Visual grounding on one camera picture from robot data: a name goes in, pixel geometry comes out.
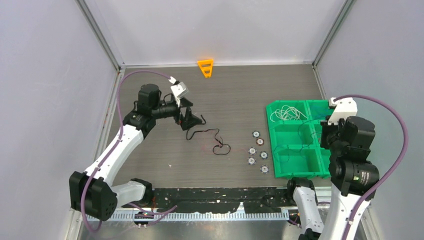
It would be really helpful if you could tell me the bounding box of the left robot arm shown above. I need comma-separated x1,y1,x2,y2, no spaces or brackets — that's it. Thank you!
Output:
69,81,203,221

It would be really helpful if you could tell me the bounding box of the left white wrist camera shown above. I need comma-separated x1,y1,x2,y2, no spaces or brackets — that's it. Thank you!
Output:
168,76,189,107

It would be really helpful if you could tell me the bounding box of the purple wire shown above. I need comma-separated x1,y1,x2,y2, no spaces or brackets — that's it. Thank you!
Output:
279,124,324,163

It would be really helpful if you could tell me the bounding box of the orange triangular plastic stand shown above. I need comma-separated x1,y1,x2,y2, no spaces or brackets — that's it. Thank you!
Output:
197,58,214,78

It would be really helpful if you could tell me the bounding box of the aluminium rail frame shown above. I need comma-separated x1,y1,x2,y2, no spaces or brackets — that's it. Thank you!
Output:
69,185,372,223

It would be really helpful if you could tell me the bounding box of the white wire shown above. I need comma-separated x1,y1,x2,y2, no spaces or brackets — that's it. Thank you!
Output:
269,104,309,123

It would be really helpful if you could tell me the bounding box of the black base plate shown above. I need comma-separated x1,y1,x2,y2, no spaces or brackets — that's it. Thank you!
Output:
134,187,296,214

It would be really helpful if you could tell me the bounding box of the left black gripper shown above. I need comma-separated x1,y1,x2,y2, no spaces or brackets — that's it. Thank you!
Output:
152,96,202,130

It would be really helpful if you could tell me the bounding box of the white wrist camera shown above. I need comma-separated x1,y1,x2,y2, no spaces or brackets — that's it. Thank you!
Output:
327,97,358,126
168,76,189,107

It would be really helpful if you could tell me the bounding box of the pink thin wire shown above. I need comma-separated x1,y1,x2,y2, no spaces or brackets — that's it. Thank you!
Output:
198,130,249,155

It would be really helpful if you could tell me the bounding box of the brown poker chip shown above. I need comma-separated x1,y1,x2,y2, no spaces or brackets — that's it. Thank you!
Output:
256,138,264,146

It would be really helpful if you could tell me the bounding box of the green compartment bin tray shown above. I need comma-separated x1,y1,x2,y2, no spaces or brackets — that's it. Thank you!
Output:
265,100,333,179

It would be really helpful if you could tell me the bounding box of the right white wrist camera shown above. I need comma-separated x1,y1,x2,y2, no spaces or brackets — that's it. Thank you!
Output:
327,97,358,126

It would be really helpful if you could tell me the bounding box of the blue poker chip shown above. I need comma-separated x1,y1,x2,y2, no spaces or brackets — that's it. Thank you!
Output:
259,151,269,160
247,157,256,166
260,165,270,174
252,130,261,138
248,147,257,156

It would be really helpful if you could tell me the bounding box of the black wire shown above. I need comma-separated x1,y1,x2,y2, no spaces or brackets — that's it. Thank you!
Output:
185,114,232,156

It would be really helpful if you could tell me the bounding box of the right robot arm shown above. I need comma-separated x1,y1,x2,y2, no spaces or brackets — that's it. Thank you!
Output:
285,116,380,240

